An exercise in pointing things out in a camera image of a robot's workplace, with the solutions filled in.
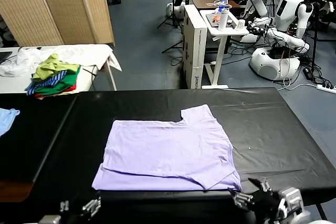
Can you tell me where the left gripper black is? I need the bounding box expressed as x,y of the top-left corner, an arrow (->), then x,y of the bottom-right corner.
59,196 -> 102,224

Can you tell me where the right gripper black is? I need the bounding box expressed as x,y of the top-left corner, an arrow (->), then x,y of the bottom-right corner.
230,178 -> 284,221

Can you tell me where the lavender t-shirt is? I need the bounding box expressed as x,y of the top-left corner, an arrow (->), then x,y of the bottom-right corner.
91,104 -> 243,192

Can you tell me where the small white robot base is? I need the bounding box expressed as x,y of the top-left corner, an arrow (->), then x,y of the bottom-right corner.
165,2 -> 186,19

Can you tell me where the large black table cover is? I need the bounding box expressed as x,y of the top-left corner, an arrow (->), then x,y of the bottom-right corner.
33,87 -> 336,210

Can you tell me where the black table leg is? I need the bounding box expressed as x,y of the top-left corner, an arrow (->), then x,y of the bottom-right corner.
316,202 -> 329,221

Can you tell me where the small black table cover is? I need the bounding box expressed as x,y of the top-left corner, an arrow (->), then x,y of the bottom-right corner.
0,93 -> 77,183

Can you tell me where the light blue garment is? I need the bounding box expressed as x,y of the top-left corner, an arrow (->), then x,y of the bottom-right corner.
0,108 -> 20,137

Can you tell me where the beige garment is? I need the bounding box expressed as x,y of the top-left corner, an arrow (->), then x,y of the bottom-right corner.
35,91 -> 79,101

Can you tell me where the green garment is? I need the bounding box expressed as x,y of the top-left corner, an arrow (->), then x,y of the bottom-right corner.
34,65 -> 81,95

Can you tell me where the white power strip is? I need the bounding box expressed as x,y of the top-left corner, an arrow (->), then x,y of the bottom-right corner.
316,83 -> 336,93

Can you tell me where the blue striped garment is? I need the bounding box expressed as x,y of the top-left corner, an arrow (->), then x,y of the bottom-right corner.
25,70 -> 76,97

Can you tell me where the yellow-green garment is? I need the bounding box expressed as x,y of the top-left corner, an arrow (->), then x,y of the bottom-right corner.
31,53 -> 80,82

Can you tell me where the tall white cardboard box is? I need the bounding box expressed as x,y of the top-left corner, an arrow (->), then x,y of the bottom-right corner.
183,4 -> 208,90

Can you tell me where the white cloth covered table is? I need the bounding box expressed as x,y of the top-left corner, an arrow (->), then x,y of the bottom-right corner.
0,44 -> 123,94

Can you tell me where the white cloth on table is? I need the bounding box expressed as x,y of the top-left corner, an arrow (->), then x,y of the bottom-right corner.
0,48 -> 47,78

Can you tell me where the white rolling side table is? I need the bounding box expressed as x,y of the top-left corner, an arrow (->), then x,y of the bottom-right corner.
199,9 -> 249,89

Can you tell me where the black light stand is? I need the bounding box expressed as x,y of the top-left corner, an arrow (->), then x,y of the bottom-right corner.
311,1 -> 322,71

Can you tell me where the white insulated bottle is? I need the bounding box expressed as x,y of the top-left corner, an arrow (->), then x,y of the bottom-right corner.
217,8 -> 228,31

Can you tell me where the grey tablet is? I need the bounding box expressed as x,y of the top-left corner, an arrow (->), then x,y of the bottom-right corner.
206,13 -> 237,28

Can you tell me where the white humanoid robot with base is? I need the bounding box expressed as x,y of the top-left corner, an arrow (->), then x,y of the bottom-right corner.
246,0 -> 316,82

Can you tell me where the bamboo folding screen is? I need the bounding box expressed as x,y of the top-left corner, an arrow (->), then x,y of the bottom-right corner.
0,0 -> 116,47

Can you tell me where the black tripod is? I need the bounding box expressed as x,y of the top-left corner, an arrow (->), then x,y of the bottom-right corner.
156,0 -> 184,29

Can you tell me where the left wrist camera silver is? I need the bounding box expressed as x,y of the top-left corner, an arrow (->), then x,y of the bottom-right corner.
39,215 -> 62,224

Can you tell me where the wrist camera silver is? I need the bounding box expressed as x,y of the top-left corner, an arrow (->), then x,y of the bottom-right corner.
39,215 -> 62,224
278,187 -> 305,216

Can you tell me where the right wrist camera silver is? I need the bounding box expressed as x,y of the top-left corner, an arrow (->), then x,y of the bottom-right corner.
278,187 -> 305,216

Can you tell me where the white floor cable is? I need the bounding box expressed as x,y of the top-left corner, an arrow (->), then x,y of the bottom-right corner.
278,77 -> 318,91

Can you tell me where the black strap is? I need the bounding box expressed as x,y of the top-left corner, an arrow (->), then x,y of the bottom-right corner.
82,68 -> 98,78

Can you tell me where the white cable coil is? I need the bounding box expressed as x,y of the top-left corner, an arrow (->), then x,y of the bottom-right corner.
206,0 -> 232,9

